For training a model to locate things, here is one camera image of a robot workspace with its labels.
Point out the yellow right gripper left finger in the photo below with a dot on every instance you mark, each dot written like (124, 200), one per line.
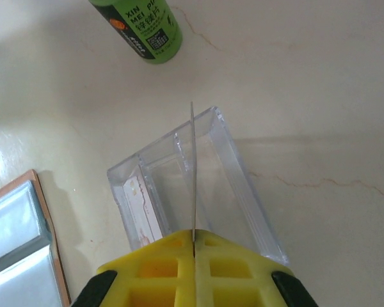
(160, 275)

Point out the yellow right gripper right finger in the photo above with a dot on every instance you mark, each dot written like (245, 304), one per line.
(236, 275)

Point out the white floral card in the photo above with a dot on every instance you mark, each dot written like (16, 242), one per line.
(142, 214)

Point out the blue printed card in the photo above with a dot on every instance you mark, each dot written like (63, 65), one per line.
(193, 176)

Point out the tan leather card holder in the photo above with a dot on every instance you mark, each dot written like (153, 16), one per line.
(19, 243)

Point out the clear acrylic card box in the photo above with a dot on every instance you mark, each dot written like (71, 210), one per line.
(230, 198)

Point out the green labelled bottle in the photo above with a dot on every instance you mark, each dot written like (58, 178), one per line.
(144, 28)

